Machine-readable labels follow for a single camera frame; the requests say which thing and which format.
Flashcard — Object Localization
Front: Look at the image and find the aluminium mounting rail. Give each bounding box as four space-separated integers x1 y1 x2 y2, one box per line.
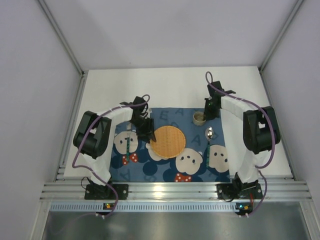
40 177 312 202

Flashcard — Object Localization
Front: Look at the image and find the blue cartoon placemat cloth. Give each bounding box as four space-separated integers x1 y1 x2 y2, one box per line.
110 107 230 183

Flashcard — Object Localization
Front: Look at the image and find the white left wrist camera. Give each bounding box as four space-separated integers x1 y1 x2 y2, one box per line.
142 108 153 119

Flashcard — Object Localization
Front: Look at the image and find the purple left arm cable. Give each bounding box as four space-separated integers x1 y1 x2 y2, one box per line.
71 94 152 217

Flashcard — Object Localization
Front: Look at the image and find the green handled spoon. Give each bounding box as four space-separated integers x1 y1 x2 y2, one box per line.
205 126 214 167

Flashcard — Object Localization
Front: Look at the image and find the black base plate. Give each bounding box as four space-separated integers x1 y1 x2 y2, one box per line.
216 183 263 202
84 183 129 200

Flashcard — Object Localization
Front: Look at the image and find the green handled fork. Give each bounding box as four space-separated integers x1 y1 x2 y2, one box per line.
126 122 132 161

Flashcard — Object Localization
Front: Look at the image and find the small ceramic cup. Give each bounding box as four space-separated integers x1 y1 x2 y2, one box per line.
192 111 206 126

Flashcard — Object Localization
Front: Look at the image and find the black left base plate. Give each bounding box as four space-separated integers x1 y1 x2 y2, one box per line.
84 183 129 200

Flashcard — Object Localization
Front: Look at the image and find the slotted cable duct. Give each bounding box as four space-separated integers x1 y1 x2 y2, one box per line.
49 202 252 213

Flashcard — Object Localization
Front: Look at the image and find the round woven bamboo plate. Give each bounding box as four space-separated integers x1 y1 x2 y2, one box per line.
150 125 187 159

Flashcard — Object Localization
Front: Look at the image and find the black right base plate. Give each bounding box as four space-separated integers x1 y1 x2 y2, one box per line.
216 183 263 202

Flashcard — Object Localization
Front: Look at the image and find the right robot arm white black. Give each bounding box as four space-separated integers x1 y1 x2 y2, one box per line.
204 80 281 200

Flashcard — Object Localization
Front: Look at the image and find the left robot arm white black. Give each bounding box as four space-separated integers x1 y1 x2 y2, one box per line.
71 96 156 189

